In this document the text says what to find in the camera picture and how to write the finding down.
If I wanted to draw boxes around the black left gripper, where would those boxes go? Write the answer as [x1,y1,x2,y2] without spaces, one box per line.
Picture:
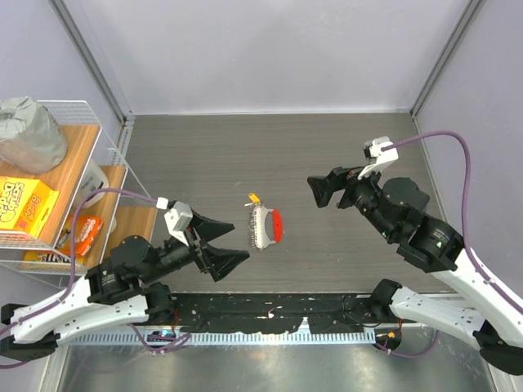
[142,208,252,283]

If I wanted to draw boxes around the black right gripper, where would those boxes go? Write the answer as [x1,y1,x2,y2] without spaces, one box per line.
[307,158,398,240]

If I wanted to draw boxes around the silver keys with yellow tag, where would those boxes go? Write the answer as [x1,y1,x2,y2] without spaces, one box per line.
[244,193,262,207]

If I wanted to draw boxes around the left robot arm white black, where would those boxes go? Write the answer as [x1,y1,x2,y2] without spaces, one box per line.
[1,209,249,363]

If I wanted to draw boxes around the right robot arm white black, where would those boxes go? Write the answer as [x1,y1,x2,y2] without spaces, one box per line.
[307,167,522,376]

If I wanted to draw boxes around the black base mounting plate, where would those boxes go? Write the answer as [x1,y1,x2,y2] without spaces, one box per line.
[172,293,399,335]

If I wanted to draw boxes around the orange snack box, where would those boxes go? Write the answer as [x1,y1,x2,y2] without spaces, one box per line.
[56,215,103,257]

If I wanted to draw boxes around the white pump bottle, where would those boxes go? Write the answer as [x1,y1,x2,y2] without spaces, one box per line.
[74,159,109,206]

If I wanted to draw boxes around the yellow black candy bag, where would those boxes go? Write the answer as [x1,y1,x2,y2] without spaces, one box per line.
[23,251,70,268]

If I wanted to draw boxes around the yellow snack box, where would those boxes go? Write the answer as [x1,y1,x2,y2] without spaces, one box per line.
[0,176,60,238]

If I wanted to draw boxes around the grey crumpled bag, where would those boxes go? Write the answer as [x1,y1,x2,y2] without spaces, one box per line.
[1,96,69,175]

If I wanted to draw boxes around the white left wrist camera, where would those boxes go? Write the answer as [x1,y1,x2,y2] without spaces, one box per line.
[156,197,193,247]

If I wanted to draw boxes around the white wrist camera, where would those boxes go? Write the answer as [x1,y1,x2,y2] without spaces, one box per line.
[358,136,399,180]
[156,197,193,247]

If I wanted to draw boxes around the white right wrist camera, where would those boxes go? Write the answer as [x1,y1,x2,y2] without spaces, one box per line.
[358,136,399,180]

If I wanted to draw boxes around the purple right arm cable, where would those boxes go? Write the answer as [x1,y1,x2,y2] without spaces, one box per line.
[373,130,523,359]

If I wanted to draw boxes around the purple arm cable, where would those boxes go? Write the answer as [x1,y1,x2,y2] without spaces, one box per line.
[373,130,523,359]
[0,188,193,371]

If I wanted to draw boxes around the white wire shelf rack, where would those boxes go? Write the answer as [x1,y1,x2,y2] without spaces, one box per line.
[1,100,157,287]

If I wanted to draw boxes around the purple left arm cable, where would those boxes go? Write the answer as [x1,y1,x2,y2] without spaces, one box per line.
[0,188,193,371]

